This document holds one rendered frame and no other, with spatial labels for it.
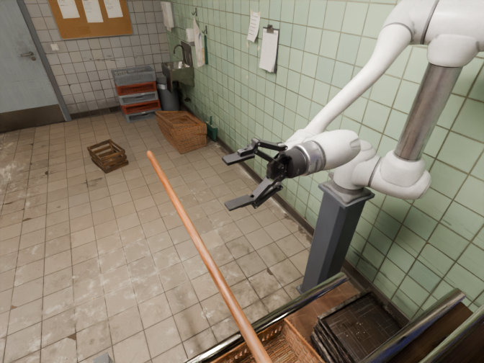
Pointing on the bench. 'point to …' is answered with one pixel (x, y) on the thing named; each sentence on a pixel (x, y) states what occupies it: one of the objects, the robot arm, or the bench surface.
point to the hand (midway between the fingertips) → (230, 184)
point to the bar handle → (449, 341)
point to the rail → (415, 328)
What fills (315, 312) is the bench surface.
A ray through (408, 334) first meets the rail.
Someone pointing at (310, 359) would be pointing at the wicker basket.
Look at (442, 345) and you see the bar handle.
